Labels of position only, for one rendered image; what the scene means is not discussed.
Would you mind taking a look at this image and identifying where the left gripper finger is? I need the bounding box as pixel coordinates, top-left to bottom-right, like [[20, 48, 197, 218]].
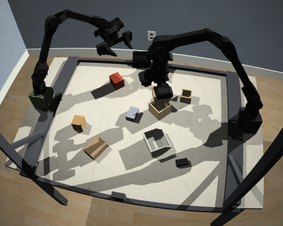
[[125, 34, 132, 49], [102, 44, 117, 57]]

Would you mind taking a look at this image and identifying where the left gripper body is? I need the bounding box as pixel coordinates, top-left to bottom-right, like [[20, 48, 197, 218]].
[[96, 31, 132, 56]]

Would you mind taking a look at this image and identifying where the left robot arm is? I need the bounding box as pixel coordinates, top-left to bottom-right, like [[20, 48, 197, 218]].
[[31, 9, 124, 96]]

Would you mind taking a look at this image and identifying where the tan cardboard cube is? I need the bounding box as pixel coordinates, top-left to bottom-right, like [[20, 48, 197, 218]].
[[71, 115, 86, 131]]

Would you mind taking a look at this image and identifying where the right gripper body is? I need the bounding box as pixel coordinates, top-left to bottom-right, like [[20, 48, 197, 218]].
[[153, 68, 173, 100]]

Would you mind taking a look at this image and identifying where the red-orange block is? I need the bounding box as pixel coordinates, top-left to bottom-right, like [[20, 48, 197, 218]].
[[109, 72, 125, 90]]

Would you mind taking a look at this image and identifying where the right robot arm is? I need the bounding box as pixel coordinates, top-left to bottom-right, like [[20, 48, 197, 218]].
[[132, 28, 263, 120]]

